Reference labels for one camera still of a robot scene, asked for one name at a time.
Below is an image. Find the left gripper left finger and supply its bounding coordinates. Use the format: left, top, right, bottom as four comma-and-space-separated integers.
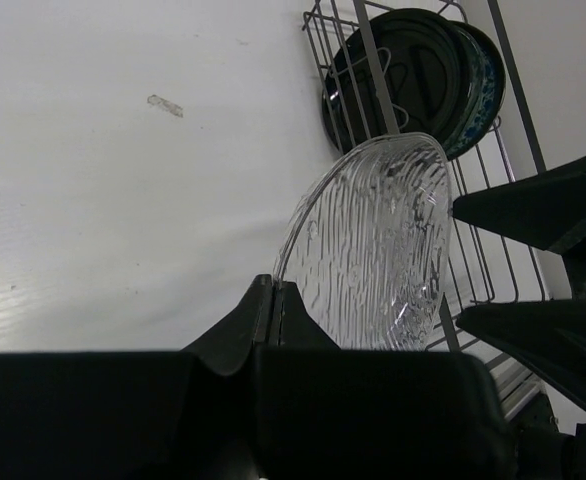
0, 275, 273, 479

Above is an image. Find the grey wire dish rack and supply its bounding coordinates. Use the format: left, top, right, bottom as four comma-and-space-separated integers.
302, 1, 550, 399

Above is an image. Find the blue patterned round plate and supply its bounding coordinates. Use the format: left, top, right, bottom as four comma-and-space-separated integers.
444, 21, 506, 160

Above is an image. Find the black round plate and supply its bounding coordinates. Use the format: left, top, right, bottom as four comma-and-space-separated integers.
321, 8, 470, 153

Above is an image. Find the clear glass square plate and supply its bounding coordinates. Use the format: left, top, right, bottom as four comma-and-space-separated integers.
273, 133, 452, 351

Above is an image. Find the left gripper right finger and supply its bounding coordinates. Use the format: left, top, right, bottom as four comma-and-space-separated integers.
267, 282, 516, 479

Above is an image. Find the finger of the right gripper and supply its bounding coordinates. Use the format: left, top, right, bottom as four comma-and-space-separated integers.
452, 156, 586, 253

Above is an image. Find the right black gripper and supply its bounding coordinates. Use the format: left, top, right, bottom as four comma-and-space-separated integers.
456, 221, 586, 479

